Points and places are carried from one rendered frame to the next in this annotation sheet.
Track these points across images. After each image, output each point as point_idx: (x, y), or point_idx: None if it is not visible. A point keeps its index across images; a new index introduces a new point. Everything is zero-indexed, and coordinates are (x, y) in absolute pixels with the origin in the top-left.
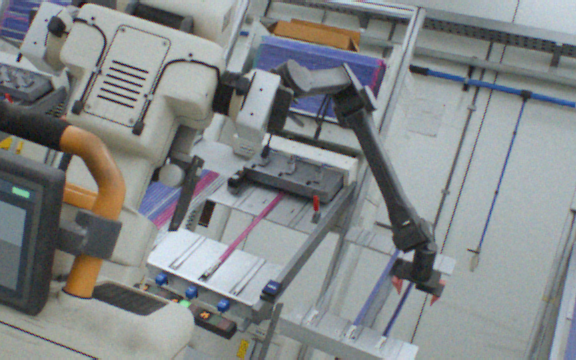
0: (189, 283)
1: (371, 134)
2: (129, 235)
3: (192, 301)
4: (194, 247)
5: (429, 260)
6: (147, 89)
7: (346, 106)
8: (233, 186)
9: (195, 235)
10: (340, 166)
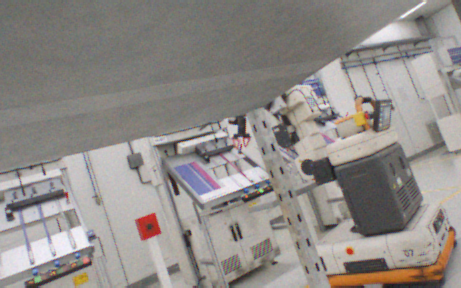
0: (253, 185)
1: None
2: (323, 138)
3: (225, 208)
4: (234, 179)
5: None
6: (313, 100)
7: None
8: (208, 160)
9: (227, 177)
10: (224, 135)
